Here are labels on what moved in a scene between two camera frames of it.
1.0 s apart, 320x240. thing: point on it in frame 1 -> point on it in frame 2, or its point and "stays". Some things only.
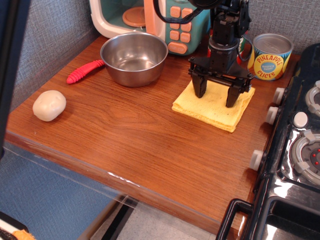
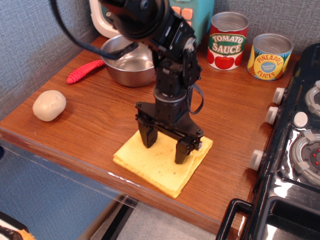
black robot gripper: (221, 66) -> (173, 116)
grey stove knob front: (256, 159) stays
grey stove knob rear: (278, 95) stays
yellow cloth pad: (211, 109) -> (156, 165)
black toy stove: (286, 203) stays
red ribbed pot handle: (80, 73) stays
